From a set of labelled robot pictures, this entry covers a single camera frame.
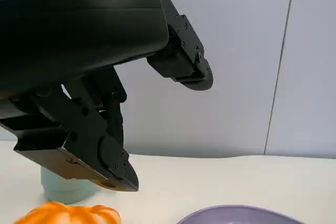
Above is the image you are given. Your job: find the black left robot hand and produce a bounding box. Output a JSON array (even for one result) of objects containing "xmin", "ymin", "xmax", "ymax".
[{"xmin": 0, "ymin": 0, "xmax": 214, "ymax": 193}]

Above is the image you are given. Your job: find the orange white pumpkin-shaped bread roll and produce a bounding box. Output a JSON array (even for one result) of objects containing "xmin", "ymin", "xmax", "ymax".
[{"xmin": 12, "ymin": 200, "xmax": 122, "ymax": 224}]

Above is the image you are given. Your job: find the pale green mug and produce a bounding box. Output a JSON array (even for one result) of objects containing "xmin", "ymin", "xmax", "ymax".
[{"xmin": 40, "ymin": 165, "xmax": 100, "ymax": 205}]

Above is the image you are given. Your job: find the lilac plate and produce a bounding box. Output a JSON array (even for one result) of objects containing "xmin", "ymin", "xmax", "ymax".
[{"xmin": 176, "ymin": 204, "xmax": 305, "ymax": 224}]

